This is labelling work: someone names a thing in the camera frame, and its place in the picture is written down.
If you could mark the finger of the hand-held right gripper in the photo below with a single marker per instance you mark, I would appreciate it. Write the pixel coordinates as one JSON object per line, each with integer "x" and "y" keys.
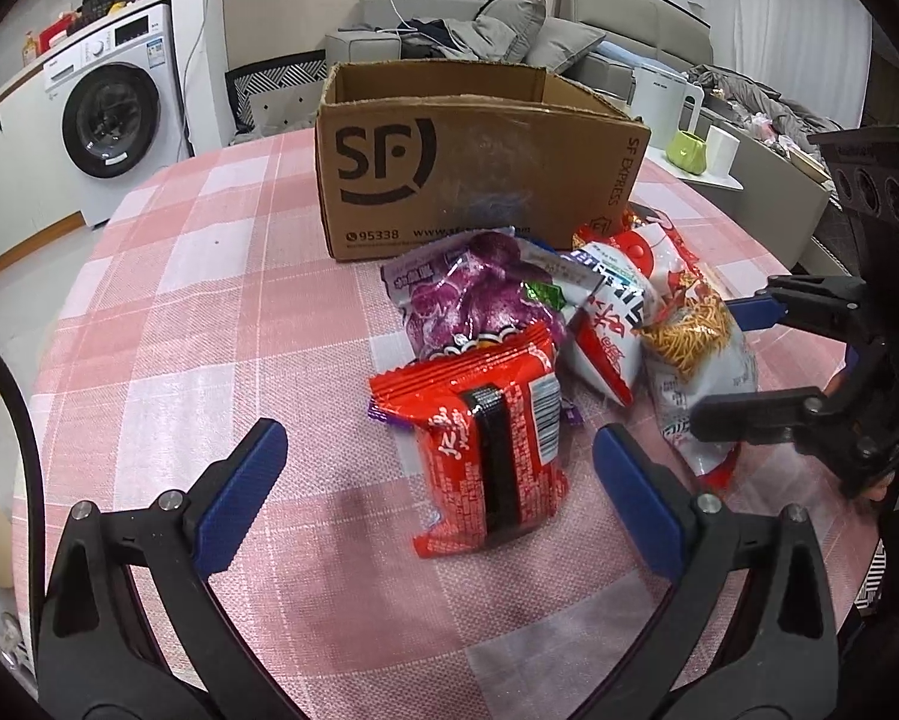
{"x": 749, "y": 412}
{"x": 749, "y": 313}

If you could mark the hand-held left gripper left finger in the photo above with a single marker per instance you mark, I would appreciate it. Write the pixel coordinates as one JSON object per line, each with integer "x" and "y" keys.
{"x": 243, "y": 495}

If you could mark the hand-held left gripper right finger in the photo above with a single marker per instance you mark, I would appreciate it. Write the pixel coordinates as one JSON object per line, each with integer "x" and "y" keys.
{"x": 636, "y": 495}

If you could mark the white noodle snack bag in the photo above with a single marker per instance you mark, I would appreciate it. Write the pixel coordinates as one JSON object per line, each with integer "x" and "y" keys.
{"x": 689, "y": 330}

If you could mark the red white snack packet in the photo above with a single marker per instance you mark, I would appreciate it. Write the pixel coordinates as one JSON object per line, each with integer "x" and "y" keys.
{"x": 606, "y": 337}

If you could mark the red snack packet black stripe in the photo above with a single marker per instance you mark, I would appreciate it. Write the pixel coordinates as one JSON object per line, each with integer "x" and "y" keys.
{"x": 464, "y": 450}

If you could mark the purple snack packet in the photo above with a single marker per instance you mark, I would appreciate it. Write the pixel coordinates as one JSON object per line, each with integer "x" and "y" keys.
{"x": 457, "y": 292}

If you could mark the brown cardboard box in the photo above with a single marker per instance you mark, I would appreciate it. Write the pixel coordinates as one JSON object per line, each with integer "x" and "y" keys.
{"x": 494, "y": 165}

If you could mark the white side table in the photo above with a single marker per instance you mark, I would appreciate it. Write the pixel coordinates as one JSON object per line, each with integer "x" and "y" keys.
{"x": 723, "y": 181}

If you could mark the white cup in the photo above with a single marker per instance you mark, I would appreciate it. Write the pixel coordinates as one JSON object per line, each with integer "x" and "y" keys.
{"x": 720, "y": 151}

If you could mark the green cup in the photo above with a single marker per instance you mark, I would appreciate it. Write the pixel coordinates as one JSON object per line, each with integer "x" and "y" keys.
{"x": 685, "y": 154}

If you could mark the pink plaid tablecloth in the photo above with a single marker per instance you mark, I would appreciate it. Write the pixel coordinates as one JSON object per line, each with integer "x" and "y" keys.
{"x": 194, "y": 315}

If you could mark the grey pile of clothes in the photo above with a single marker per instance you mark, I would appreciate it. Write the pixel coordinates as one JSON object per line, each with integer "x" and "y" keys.
{"x": 756, "y": 94}

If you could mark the white electric kettle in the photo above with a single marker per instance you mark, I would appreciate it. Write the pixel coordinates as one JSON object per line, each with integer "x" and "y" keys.
{"x": 659, "y": 94}

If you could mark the grey sofa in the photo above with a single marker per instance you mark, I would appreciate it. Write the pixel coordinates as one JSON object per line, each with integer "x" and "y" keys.
{"x": 644, "y": 22}

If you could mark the grey pillow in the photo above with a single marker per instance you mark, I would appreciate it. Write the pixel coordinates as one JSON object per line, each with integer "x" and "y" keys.
{"x": 569, "y": 45}
{"x": 513, "y": 26}

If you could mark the white kitchen cabinet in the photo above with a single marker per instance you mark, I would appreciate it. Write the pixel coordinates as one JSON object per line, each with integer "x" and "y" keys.
{"x": 22, "y": 187}

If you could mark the white washing machine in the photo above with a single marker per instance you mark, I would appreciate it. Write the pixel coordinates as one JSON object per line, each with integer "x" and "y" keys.
{"x": 119, "y": 127}

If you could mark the dark clothes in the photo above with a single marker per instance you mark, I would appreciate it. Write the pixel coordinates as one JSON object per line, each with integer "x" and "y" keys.
{"x": 430, "y": 34}

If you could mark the yellow bottle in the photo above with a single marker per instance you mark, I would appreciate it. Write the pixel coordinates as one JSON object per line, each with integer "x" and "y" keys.
{"x": 29, "y": 49}

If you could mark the red box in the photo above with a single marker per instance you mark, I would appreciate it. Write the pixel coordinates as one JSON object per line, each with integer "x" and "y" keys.
{"x": 53, "y": 36}

